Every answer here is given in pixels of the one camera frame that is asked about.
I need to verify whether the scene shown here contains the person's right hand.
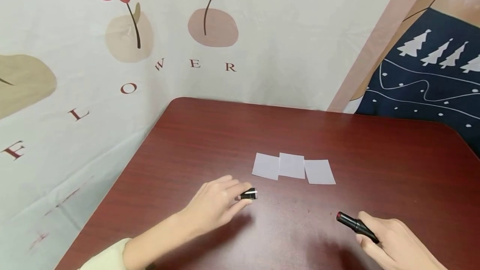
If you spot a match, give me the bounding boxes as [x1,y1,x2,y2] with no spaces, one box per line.
[355,211,449,270]

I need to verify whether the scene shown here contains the person's left hand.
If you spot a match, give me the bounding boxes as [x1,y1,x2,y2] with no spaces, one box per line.
[179,175,254,236]

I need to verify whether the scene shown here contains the black marker pen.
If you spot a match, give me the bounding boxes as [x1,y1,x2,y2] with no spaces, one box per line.
[336,212,380,244]

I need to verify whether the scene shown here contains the black marker cap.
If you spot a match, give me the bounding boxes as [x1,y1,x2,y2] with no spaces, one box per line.
[238,188,258,201]

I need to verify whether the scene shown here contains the person's left forearm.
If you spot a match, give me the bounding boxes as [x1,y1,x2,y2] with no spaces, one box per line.
[79,214,192,270]

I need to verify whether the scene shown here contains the white paper card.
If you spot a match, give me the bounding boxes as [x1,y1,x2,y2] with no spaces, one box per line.
[251,152,281,180]
[304,160,337,185]
[278,152,306,180]

